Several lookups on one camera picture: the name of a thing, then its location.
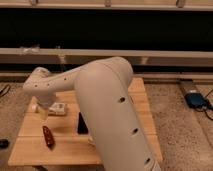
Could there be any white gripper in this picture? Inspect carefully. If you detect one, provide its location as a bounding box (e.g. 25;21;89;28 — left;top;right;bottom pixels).
36;96;56;120

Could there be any white labelled plastic bottle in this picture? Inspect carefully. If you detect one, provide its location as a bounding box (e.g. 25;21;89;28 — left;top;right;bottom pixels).
31;102;69;117

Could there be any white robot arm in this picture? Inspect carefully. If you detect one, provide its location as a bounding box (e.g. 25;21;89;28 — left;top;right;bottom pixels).
23;57;161;171

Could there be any red chili pepper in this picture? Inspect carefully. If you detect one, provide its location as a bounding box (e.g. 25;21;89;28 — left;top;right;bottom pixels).
42;126;55;148

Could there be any wooden table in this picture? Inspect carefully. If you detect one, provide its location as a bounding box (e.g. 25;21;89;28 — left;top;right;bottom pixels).
7;77;164;167

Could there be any black object on floor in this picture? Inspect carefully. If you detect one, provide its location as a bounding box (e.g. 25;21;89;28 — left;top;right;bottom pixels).
0;139;9;149

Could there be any black rectangular block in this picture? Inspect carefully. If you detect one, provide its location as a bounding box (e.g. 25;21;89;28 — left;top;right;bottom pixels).
77;114;88;134

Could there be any blue device on floor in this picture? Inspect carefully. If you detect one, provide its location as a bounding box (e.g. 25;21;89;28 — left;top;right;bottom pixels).
184;93;207;108

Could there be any black cable left floor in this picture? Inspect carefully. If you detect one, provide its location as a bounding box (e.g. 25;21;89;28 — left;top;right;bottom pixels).
0;83;12;98

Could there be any long wooden rail beam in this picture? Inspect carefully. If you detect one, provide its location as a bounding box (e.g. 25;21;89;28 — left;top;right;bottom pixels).
0;47;213;67

